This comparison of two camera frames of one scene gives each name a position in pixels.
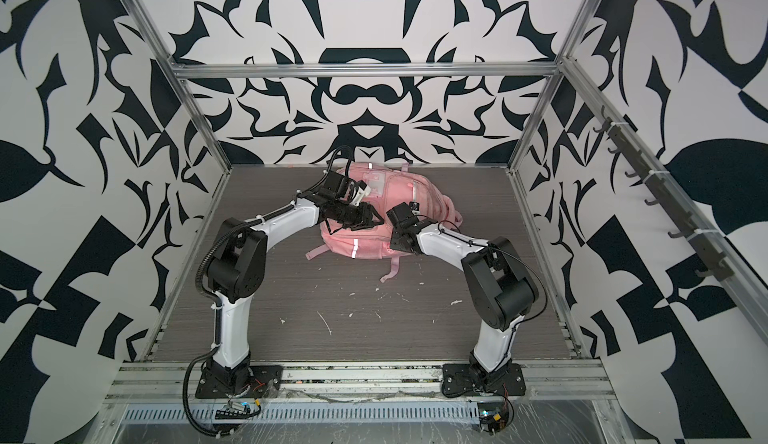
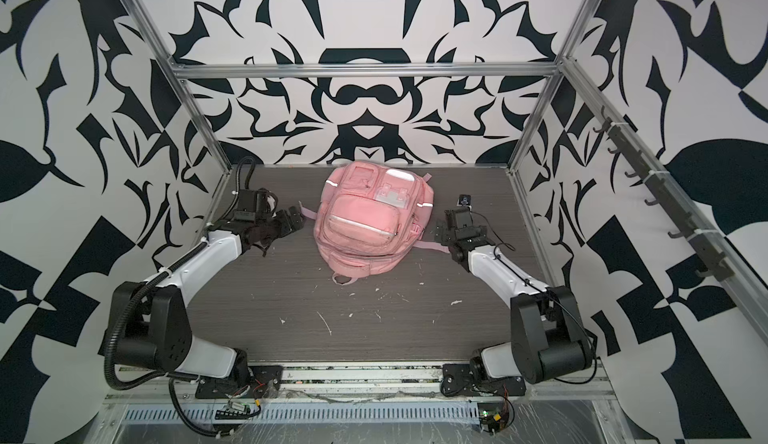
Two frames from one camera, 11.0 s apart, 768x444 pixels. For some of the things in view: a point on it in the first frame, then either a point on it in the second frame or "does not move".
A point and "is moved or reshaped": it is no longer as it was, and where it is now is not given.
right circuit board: (493, 416) does not move
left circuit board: (233, 410) does not move
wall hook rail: (705, 243) does not move
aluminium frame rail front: (546, 383) does not move
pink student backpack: (389, 185) is moved or reshaped
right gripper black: (394, 242) -> (443, 233)
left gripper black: (366, 218) -> (287, 226)
